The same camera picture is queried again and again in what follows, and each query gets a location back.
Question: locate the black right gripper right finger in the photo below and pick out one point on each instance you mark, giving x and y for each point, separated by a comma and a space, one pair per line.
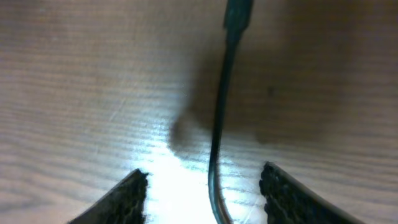
288, 201

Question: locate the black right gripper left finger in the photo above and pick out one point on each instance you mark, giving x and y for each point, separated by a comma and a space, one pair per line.
123, 204

